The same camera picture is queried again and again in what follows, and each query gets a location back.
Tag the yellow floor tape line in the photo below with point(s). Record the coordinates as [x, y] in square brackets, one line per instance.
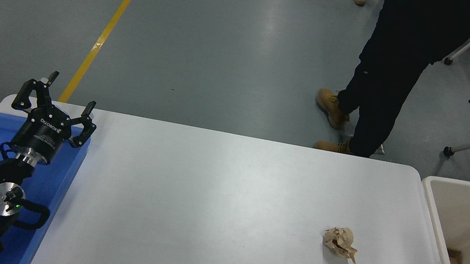
[108, 27]

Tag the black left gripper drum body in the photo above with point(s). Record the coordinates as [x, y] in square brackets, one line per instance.
[45, 132]

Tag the crumpled tan paper ball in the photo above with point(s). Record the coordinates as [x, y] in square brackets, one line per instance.
[340, 242]

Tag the silver floor plate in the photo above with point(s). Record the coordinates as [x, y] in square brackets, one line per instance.
[379, 150]

